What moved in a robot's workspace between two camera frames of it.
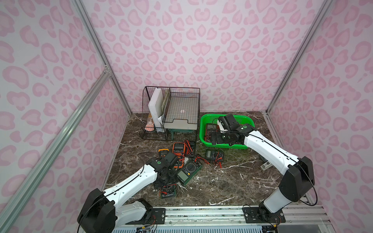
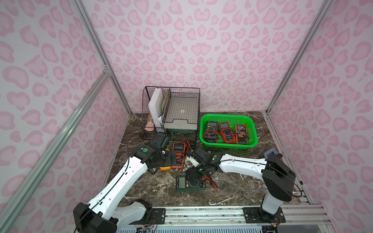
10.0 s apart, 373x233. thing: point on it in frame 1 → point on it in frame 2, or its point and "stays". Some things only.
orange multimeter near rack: (179, 148) stays
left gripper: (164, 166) → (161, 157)
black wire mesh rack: (170, 113) stays
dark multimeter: (210, 127) stays
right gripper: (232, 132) → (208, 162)
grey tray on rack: (182, 113) stays
